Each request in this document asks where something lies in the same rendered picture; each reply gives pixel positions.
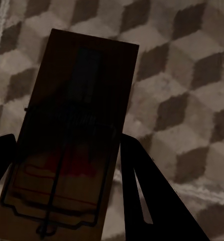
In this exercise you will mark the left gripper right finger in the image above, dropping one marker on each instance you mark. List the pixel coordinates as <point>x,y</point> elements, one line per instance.
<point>171,220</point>

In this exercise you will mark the mousetrap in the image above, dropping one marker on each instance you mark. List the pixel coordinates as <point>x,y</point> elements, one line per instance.
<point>58,185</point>

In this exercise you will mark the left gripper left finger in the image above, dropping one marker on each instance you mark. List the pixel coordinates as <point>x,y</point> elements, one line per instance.
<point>7,152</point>

